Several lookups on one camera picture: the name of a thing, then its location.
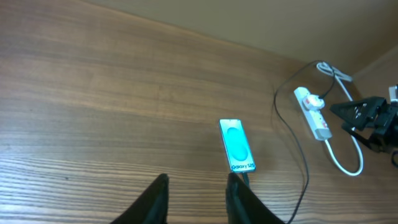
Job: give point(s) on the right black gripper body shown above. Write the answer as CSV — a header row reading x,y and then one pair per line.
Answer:
x,y
384,136

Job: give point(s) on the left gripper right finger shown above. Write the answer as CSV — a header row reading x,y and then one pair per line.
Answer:
x,y
243,206

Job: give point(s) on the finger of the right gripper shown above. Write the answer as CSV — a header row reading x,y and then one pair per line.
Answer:
x,y
359,112
351,130

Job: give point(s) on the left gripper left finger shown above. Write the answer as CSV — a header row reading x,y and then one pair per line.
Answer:
x,y
151,207

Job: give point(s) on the blue Galaxy smartphone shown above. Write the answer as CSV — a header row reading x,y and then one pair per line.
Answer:
x,y
238,151

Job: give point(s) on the white charger plug adapter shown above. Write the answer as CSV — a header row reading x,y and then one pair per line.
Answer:
x,y
313,102

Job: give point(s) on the white power strip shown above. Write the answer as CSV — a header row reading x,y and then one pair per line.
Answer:
x,y
314,119

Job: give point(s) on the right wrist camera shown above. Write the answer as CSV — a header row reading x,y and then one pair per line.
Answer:
x,y
393,94

